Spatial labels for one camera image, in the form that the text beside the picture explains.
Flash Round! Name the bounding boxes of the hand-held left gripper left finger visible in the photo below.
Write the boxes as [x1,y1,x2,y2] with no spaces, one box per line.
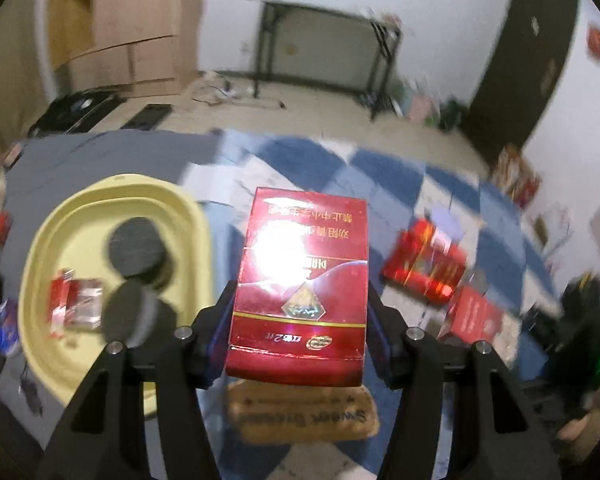
[37,280,238,480]

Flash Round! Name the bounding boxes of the yellow plastic basin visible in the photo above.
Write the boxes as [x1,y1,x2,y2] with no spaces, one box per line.
[17,174,216,418]

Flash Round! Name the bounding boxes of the wooden wardrobe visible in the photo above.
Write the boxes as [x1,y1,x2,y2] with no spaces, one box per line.
[46,0,207,99]

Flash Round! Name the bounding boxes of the red box with gold stripe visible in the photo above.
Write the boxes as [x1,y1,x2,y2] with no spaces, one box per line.
[225,187,371,388]

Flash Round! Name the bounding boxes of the blue checkered fleece blanket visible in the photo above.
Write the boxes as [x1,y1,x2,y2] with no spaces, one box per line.
[180,130,578,480]

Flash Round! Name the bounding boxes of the red bags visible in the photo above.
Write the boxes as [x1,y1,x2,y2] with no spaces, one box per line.
[490,144,545,209]

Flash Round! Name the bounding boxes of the floor cables and power strip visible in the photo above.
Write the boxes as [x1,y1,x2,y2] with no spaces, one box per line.
[191,71,287,109]

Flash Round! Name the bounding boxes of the dark flat board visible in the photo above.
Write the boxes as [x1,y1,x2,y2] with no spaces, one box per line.
[120,103,174,131]

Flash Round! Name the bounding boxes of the black open suitcase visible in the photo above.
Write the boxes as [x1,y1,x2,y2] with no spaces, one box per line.
[26,87,129,137]

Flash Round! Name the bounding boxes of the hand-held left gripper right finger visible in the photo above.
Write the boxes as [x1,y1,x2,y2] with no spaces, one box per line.
[364,285,563,480]

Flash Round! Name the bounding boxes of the red and white box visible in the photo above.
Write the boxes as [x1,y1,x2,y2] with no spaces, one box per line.
[49,268,105,339]

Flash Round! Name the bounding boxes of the black round sponge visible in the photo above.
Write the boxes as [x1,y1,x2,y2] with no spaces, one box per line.
[107,216,174,289]
[102,282,178,350]

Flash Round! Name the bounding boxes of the dark door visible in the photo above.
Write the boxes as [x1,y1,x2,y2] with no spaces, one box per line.
[461,0,581,167]

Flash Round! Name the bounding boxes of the pink box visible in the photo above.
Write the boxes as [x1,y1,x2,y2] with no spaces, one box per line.
[407,94,436,123]

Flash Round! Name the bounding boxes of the blue packet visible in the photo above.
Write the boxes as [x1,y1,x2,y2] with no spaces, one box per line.
[0,299,22,357]

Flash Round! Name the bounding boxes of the black folding table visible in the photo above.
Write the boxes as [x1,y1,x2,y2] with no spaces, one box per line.
[254,0,403,122]

